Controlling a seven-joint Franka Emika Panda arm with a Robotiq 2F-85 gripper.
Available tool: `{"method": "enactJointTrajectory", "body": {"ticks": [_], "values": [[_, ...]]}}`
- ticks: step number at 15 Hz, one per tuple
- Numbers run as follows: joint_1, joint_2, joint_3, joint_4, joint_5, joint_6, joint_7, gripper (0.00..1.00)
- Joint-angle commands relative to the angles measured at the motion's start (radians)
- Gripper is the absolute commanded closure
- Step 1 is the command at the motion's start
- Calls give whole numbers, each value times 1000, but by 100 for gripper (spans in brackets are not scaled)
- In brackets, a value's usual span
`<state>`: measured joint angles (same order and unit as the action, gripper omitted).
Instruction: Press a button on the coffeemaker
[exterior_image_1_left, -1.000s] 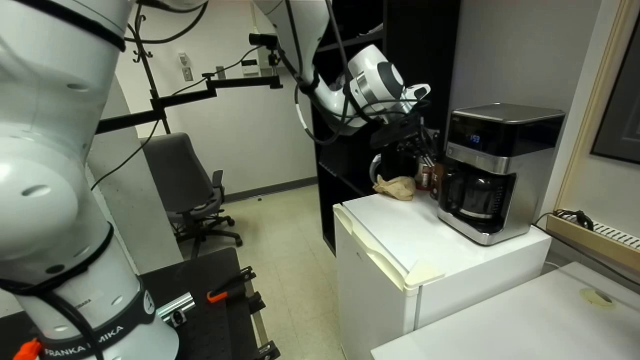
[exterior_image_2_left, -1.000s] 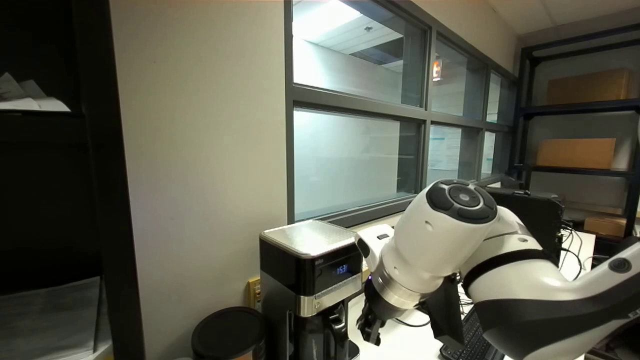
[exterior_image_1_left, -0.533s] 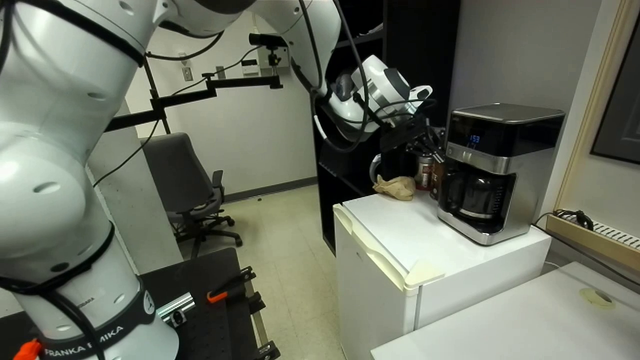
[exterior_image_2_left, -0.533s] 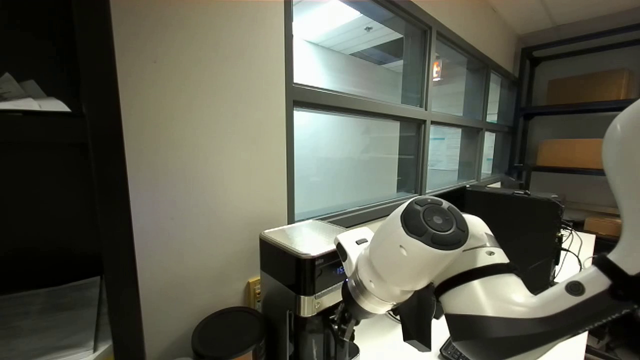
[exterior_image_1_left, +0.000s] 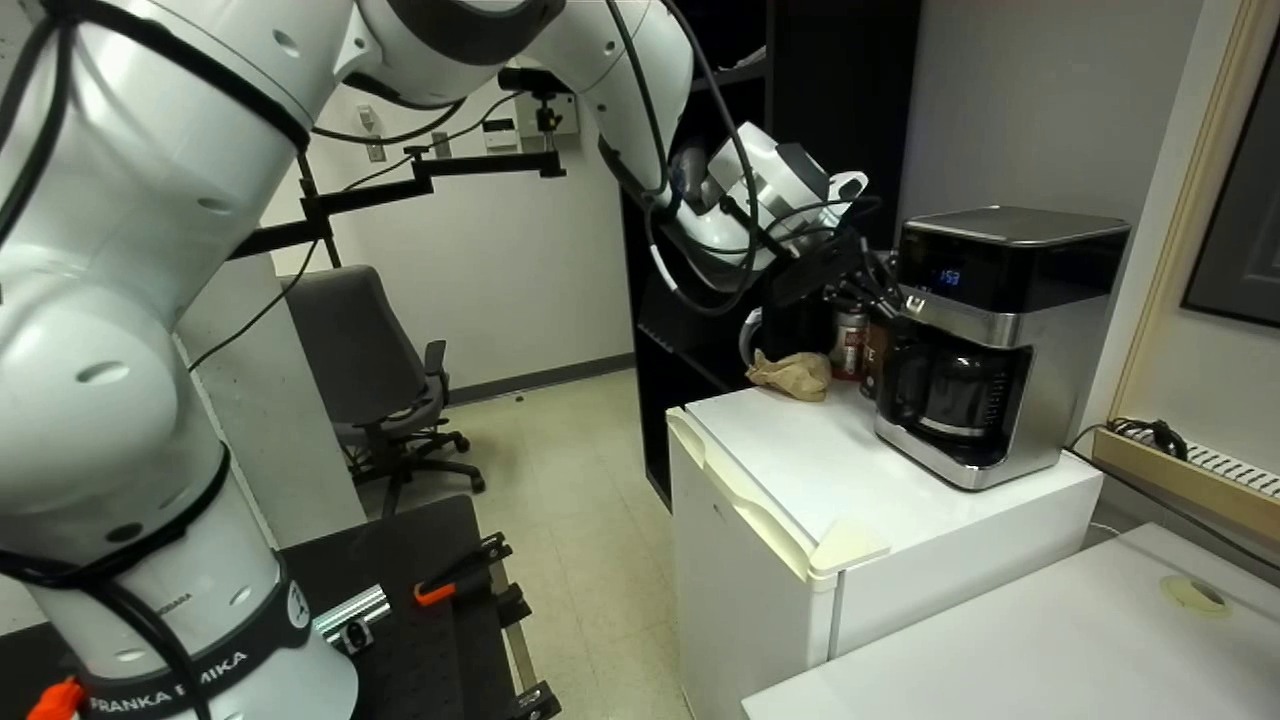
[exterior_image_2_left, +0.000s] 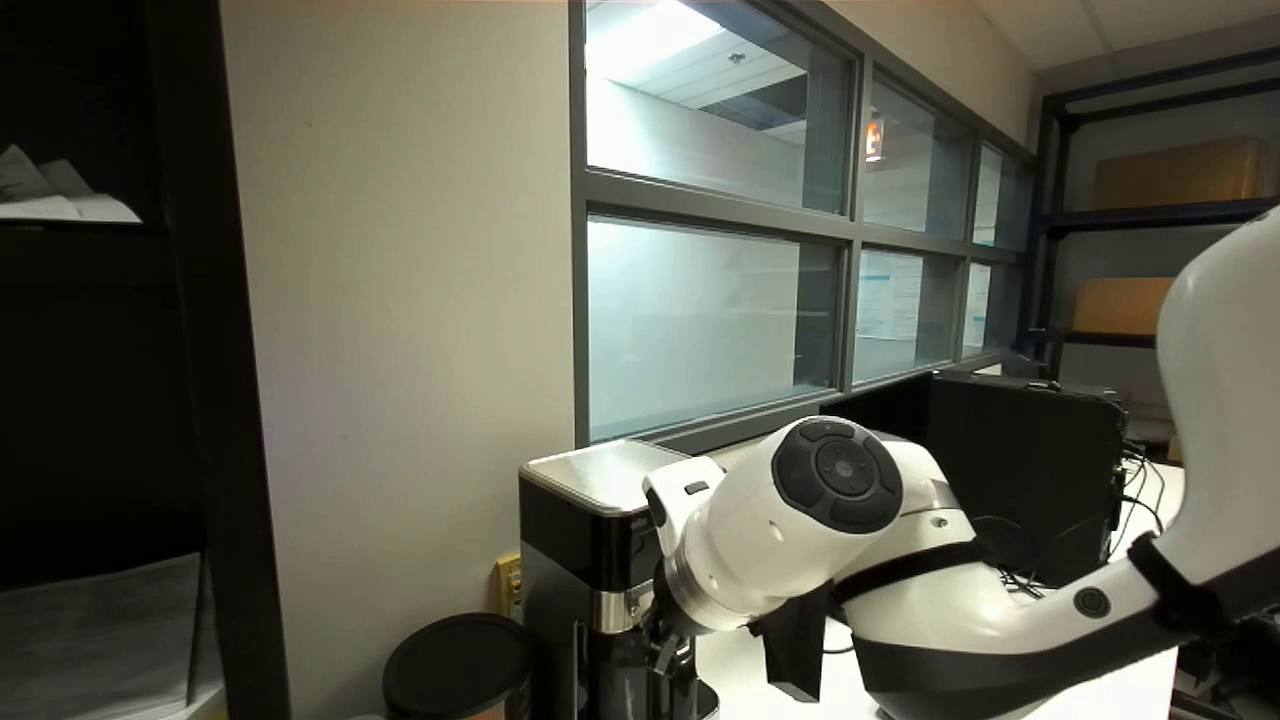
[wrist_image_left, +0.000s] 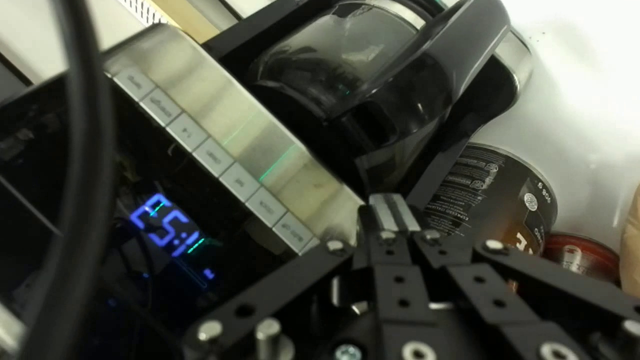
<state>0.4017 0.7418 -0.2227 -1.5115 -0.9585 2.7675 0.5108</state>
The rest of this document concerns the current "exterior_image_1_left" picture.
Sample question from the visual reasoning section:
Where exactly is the crumpled brown paper bag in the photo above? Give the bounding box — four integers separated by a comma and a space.
745, 349, 834, 404

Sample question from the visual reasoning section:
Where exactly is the white fridge door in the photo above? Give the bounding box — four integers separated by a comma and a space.
666, 405, 843, 720

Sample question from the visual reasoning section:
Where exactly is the grey office chair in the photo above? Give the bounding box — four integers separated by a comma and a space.
284, 264, 489, 518

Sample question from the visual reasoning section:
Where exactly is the orange and black clamp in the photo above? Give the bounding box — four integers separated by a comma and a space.
412, 532, 515, 609

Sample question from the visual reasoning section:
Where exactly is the black shelf unit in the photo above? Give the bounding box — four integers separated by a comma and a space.
619, 0, 923, 509

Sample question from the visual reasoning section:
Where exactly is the dark framed board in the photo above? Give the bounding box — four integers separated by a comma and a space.
1180, 28, 1280, 330

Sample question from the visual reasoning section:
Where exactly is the white wall box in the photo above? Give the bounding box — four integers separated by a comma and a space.
514, 91, 580, 139

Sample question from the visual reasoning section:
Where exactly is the black and steel coffeemaker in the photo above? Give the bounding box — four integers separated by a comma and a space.
872, 205, 1133, 493

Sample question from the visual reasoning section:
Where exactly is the white mini fridge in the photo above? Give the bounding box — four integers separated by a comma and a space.
666, 378, 1105, 720

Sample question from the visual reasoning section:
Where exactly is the silver aluminium rail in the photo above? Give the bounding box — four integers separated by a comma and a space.
311, 584, 392, 653

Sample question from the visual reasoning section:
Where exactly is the camera on mount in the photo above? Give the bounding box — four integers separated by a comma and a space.
227, 67, 573, 262

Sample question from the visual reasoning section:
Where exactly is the glass coffee carafe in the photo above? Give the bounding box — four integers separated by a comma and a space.
878, 330, 1031, 453

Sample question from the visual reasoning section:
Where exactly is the metal can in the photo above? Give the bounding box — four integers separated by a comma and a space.
829, 307, 870, 382

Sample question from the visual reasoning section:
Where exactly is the roll of tape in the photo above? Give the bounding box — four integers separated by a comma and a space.
1159, 574, 1232, 619

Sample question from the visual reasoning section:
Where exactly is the coil of black cable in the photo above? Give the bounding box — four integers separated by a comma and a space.
1107, 416, 1191, 462

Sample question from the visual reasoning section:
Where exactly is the white table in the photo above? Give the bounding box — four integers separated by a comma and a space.
740, 521, 1280, 720

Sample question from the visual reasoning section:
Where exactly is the brown jar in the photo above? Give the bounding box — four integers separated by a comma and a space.
860, 320, 893, 401

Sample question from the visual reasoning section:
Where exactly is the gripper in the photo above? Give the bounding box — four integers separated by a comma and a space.
767, 234, 909, 323

